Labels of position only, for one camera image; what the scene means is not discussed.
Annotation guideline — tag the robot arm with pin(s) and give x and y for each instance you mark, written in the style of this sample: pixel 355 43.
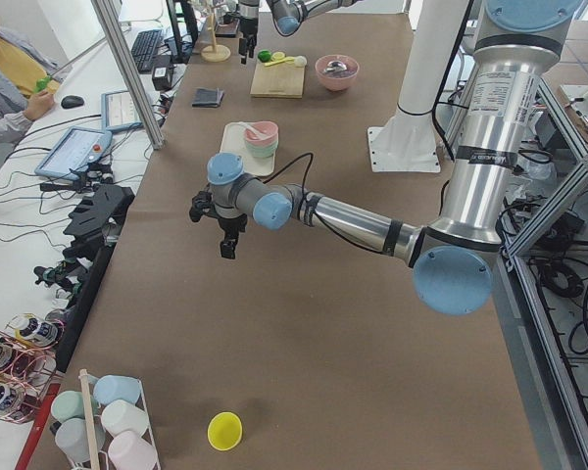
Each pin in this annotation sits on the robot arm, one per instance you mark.
pixel 287 16
pixel 451 256

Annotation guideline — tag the green bowl stack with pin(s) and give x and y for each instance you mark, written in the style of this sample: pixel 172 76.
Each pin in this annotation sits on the green bowl stack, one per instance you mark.
pixel 261 151

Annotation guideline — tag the black computer mouse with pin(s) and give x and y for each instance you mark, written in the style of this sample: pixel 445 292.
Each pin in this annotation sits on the black computer mouse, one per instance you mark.
pixel 71 102

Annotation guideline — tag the black tool holder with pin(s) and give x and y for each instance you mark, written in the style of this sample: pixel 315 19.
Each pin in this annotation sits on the black tool holder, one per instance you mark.
pixel 89 217

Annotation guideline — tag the cream rabbit tray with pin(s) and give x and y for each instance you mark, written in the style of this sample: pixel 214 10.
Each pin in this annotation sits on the cream rabbit tray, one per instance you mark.
pixel 233 142

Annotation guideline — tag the black keyboard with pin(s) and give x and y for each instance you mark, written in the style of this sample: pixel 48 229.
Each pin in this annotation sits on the black keyboard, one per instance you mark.
pixel 144 49

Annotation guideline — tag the white steamed bun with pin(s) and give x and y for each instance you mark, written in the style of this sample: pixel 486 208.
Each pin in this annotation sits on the white steamed bun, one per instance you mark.
pixel 300 61

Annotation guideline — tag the small pink bowl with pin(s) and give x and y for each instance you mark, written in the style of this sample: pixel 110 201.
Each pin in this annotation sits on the small pink bowl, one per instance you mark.
pixel 269 128

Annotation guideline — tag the grey folded cloth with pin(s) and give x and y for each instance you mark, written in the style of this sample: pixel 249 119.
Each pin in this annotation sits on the grey folded cloth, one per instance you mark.
pixel 207 98

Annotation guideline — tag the blue teach pendant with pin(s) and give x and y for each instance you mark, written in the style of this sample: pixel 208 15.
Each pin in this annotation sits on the blue teach pendant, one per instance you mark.
pixel 75 152

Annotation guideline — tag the wooden mug tree stand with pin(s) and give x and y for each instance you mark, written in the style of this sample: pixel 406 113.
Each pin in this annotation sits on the wooden mug tree stand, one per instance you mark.
pixel 214 52

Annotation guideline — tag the aluminium frame post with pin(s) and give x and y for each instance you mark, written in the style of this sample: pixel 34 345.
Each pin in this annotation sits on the aluminium frame post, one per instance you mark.
pixel 107 18

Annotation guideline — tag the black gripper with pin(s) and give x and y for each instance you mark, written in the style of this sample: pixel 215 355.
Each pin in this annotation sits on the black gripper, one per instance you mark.
pixel 248 23
pixel 231 226

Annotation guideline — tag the yellow plastic cup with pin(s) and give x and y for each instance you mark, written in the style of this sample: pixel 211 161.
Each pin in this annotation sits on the yellow plastic cup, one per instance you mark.
pixel 225 431

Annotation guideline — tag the white ceramic spoon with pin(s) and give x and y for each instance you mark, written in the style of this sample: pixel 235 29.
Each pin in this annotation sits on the white ceramic spoon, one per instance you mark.
pixel 254 131

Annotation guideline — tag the pastel cup rack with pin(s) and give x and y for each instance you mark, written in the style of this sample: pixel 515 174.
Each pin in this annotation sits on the pastel cup rack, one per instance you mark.
pixel 105 424

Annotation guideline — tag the person in grey jacket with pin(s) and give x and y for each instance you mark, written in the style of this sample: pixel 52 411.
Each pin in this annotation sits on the person in grey jacket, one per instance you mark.
pixel 28 81

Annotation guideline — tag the bamboo cutting board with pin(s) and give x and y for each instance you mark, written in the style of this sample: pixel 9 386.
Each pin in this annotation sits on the bamboo cutting board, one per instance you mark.
pixel 279 81

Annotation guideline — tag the green lime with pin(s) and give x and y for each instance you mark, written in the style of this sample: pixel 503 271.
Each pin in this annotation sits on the green lime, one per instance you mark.
pixel 264 56

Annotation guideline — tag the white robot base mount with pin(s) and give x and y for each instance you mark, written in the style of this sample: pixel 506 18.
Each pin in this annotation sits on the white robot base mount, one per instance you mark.
pixel 407 141

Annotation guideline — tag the yellow plastic knife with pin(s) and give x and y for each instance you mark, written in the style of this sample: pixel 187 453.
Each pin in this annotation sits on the yellow plastic knife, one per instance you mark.
pixel 284 60

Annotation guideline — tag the large pink ice bowl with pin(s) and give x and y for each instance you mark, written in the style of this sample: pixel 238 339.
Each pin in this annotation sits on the large pink ice bowl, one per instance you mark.
pixel 336 72

